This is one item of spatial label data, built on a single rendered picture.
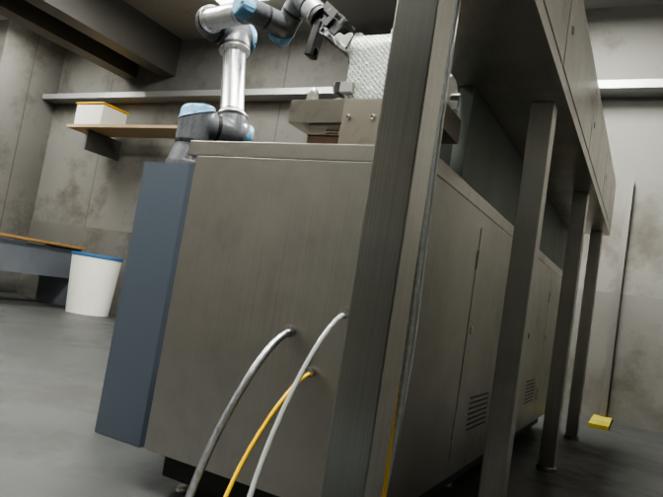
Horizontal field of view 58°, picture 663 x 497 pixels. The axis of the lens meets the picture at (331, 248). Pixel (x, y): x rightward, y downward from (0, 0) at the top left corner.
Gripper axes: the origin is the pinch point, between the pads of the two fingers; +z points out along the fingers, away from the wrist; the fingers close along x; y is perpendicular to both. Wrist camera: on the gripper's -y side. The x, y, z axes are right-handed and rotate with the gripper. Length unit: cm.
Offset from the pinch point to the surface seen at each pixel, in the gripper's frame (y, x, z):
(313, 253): -36, -34, 53
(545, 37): 30, -31, 55
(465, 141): 5.5, -6.3, 48.0
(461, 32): 20, -36, 42
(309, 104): -14.8, -27.8, 20.2
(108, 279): -318, 277, -240
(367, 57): 3.4, -8.1, 9.9
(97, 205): -316, 324, -360
